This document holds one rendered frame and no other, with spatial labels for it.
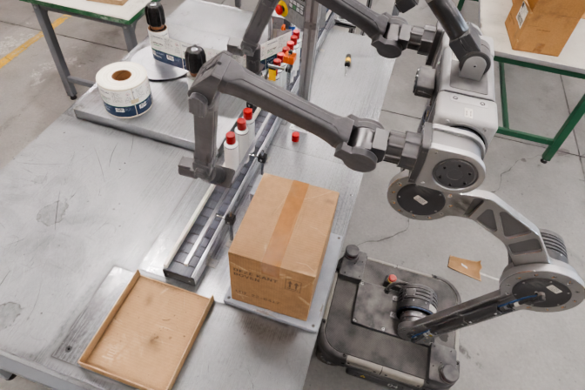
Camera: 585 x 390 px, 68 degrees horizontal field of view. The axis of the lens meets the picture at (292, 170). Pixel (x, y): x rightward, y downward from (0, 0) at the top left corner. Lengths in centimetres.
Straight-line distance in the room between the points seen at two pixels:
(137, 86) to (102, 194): 46
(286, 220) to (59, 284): 76
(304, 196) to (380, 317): 96
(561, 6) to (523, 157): 111
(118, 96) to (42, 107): 181
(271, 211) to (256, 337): 38
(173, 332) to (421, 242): 170
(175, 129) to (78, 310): 78
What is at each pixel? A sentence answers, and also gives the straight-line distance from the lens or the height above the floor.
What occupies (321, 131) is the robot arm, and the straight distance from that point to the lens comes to 96.
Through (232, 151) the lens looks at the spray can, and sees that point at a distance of 153.
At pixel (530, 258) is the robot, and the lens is 154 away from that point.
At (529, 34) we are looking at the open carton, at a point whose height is 89.
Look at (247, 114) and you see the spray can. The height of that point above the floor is 108.
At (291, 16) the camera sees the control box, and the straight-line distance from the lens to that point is 170.
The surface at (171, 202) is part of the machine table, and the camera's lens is 166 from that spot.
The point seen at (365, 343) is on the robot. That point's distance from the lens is 205.
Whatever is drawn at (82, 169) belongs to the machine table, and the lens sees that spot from 186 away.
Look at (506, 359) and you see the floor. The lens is 253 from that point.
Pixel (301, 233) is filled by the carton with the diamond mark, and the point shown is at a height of 112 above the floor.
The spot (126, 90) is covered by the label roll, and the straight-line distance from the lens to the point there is 187.
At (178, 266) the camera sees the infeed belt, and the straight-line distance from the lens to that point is 144.
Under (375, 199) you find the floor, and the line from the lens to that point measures 280.
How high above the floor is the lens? 211
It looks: 47 degrees down
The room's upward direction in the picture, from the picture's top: 5 degrees clockwise
